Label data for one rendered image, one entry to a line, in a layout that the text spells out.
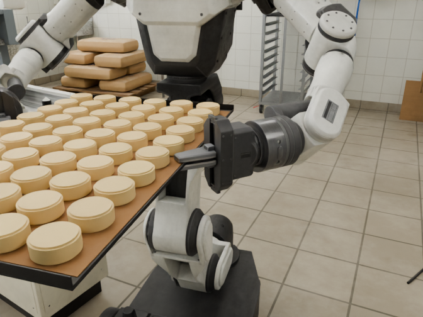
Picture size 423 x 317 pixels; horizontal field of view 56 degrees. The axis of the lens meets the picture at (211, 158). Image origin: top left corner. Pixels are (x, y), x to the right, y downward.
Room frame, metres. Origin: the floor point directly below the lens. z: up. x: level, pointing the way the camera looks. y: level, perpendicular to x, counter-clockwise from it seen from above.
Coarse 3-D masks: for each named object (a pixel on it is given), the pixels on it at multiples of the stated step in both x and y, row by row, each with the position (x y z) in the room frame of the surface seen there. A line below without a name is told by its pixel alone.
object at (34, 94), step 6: (30, 90) 1.56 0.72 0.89; (36, 90) 1.54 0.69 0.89; (42, 90) 1.51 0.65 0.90; (48, 90) 1.50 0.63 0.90; (54, 90) 1.50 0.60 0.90; (24, 96) 1.59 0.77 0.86; (30, 96) 1.56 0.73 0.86; (36, 96) 1.54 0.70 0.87; (42, 96) 1.52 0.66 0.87; (48, 96) 1.50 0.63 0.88; (54, 96) 1.48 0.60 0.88; (60, 96) 1.46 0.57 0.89; (66, 96) 1.44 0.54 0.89; (36, 102) 1.55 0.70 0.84; (54, 102) 1.48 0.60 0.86
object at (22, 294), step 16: (96, 272) 1.37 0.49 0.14; (0, 288) 1.29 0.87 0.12; (16, 288) 1.22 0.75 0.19; (32, 288) 1.16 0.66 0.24; (48, 288) 1.19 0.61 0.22; (80, 288) 1.30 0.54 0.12; (96, 288) 1.40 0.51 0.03; (16, 304) 1.30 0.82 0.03; (32, 304) 1.17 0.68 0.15; (48, 304) 1.18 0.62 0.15; (64, 304) 1.23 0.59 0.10; (80, 304) 1.32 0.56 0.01
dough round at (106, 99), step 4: (96, 96) 0.89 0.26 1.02; (100, 96) 0.89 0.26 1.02; (104, 96) 0.89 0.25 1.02; (108, 96) 0.89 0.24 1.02; (112, 96) 0.89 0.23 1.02; (96, 100) 0.87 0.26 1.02; (100, 100) 0.87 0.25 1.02; (104, 100) 0.87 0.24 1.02; (108, 100) 0.87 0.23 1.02; (112, 100) 0.87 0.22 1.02; (104, 104) 0.86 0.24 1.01
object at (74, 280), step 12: (228, 108) 0.85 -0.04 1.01; (180, 168) 0.52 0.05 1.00; (168, 180) 0.48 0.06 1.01; (156, 192) 0.45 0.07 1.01; (0, 264) 0.29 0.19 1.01; (12, 264) 0.29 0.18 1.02; (12, 276) 0.29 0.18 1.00; (24, 276) 0.28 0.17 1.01; (36, 276) 0.28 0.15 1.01; (48, 276) 0.28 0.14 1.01; (60, 276) 0.27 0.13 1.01; (84, 276) 0.29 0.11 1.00; (60, 288) 0.27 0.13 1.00; (72, 288) 0.27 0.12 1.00
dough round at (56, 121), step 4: (48, 116) 0.73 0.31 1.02; (52, 116) 0.73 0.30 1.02; (56, 116) 0.73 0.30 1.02; (60, 116) 0.73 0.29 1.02; (64, 116) 0.73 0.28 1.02; (68, 116) 0.73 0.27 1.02; (48, 120) 0.70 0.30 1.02; (52, 120) 0.70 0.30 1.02; (56, 120) 0.70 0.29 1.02; (60, 120) 0.70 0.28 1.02; (64, 120) 0.71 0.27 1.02; (68, 120) 0.71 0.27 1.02; (72, 120) 0.73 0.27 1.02; (52, 124) 0.70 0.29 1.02; (56, 124) 0.70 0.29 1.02; (60, 124) 0.70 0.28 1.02; (64, 124) 0.71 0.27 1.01; (68, 124) 0.71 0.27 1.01; (72, 124) 0.72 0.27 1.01
